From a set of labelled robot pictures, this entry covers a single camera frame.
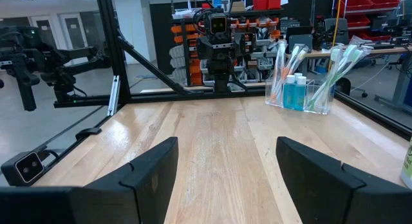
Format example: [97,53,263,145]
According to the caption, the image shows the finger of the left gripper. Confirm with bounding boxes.
[196,35,213,60]
[239,32,256,57]

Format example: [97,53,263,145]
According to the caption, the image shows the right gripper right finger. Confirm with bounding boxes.
[275,136,412,224]

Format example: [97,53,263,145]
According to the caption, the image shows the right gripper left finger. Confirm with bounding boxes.
[0,136,180,224]

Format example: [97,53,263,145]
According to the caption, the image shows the orange toothbrush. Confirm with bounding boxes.
[276,50,310,105]
[273,45,301,105]
[271,40,288,104]

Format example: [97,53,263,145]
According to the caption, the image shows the green toothbrush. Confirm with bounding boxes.
[308,43,357,111]
[310,48,364,111]
[314,35,374,112]
[305,46,341,111]

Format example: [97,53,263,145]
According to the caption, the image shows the red storage bins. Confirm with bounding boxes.
[252,0,283,11]

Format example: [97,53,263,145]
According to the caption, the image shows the clear plastic bag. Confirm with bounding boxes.
[264,76,336,115]

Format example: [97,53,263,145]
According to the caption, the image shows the dark grey monitor back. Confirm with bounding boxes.
[286,26,314,53]

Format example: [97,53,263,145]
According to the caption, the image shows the wooden desk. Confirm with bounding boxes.
[304,45,412,61]

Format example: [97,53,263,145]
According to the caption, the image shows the black table clamp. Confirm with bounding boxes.
[75,127,103,142]

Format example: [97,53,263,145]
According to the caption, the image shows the white green wipes canister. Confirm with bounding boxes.
[400,136,412,190]

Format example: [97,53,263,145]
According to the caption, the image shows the rack with red trays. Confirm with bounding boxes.
[336,0,402,41]

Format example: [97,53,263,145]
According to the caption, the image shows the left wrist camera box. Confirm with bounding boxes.
[209,13,228,35]

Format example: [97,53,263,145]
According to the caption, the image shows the yellow hanging cable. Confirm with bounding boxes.
[327,0,342,72]

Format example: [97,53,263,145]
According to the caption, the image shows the black aluminium table frame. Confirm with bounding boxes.
[53,0,412,141]

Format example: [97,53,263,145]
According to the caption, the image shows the white metal bracket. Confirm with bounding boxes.
[107,75,121,117]

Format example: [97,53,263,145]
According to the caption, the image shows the black table-level camera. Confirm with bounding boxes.
[0,149,46,187]

